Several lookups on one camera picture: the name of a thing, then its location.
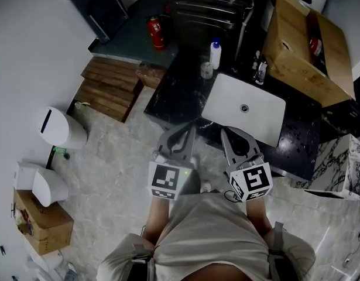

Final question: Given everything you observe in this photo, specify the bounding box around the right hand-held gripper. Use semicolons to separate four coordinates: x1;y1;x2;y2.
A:
220;127;273;203

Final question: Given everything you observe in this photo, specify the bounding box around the dark green raised platform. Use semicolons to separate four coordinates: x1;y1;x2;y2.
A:
87;0;180;67

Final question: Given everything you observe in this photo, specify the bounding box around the white round bin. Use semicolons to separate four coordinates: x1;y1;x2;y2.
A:
37;106;89;150

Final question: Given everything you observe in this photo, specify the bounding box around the chrome faucet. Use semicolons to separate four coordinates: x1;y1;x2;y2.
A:
252;50;270;86

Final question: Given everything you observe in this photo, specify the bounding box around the white pump bottle blue cap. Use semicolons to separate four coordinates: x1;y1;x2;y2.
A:
209;36;224;70

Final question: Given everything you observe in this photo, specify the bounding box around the white marble cabinet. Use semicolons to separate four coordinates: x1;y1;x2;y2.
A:
295;133;360;201

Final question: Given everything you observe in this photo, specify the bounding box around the white rounded appliance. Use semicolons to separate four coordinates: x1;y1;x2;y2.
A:
14;160;70;207

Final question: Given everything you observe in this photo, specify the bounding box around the person's beige shirt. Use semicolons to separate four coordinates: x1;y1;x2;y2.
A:
96;190;317;281

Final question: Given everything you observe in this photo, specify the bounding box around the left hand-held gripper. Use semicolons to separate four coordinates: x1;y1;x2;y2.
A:
147;123;202;201

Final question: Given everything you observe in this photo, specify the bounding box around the small brown cardboard box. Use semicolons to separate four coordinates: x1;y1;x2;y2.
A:
12;189;74;256

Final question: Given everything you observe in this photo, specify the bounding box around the red fire extinguisher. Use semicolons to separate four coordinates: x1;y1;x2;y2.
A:
146;15;166;52

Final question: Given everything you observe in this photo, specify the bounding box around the large open cardboard box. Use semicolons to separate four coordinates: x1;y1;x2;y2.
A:
261;0;356;108

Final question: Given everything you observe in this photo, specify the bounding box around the black marble vanity counter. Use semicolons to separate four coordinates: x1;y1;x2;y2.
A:
143;44;323;183

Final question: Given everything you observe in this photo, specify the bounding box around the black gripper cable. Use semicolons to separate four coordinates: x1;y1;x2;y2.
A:
224;189;245;204

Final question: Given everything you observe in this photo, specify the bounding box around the person's left shoe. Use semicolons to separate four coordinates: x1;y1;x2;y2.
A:
188;154;200;171

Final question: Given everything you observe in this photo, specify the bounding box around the person's left forearm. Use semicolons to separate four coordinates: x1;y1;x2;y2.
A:
144;196;172;245

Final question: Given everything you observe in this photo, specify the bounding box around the red packet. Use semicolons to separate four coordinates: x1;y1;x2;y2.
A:
309;36;324;57

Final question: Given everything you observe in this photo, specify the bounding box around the brown wooden block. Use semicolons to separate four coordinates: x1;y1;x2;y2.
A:
135;64;166;90

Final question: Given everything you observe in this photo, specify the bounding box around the white drain hose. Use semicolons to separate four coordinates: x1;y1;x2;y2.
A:
235;0;258;63

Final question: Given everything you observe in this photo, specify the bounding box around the grey harness strap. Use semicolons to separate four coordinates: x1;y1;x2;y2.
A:
132;243;156;281
269;221;289;281

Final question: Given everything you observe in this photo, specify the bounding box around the person's right forearm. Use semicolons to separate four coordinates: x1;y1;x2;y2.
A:
245;199;273;242

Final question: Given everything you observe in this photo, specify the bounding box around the white rectangular sink basin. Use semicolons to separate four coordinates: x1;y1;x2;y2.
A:
201;73;287;148

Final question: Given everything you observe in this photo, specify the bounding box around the white plastic fixture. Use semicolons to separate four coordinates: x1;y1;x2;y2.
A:
26;244;63;275

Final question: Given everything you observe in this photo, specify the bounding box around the power strip with green light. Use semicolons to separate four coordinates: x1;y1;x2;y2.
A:
52;146;71;160

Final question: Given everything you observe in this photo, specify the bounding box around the stack of wooden planks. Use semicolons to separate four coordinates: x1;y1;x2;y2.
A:
73;56;145;124

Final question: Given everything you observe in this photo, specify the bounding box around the frosted glass bottle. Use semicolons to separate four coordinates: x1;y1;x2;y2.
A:
200;61;213;80

